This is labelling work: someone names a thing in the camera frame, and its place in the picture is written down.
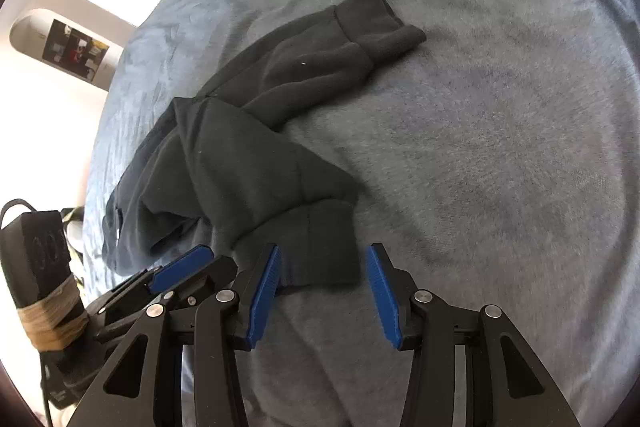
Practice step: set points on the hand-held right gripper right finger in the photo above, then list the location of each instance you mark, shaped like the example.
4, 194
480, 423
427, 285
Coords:
384, 302

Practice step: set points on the blue-grey blanket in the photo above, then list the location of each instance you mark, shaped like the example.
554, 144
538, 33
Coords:
475, 132

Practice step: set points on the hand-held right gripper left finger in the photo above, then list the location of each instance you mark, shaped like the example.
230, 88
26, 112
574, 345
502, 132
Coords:
262, 302

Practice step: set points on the dark grey sweatshirt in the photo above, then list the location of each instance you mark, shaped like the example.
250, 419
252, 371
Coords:
240, 157

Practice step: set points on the wall poster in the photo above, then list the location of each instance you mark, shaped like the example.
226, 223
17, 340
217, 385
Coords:
75, 51

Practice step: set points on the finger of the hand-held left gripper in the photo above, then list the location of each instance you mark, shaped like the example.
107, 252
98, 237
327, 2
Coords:
181, 268

